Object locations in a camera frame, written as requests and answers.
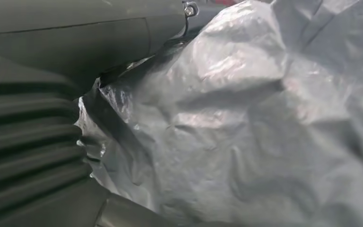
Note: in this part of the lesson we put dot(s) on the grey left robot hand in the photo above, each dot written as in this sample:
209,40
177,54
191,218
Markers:
75,40

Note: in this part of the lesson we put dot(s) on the grey plastic mailer package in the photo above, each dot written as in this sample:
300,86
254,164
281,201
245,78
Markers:
231,125

